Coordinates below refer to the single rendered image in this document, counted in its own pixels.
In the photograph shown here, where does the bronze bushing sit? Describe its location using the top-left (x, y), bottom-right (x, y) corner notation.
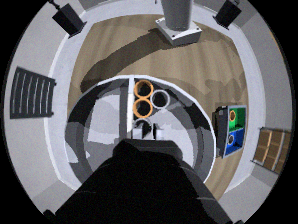
top-left (133, 98), bottom-right (152, 118)
top-left (229, 111), bottom-right (235, 122)
top-left (134, 80), bottom-right (153, 100)

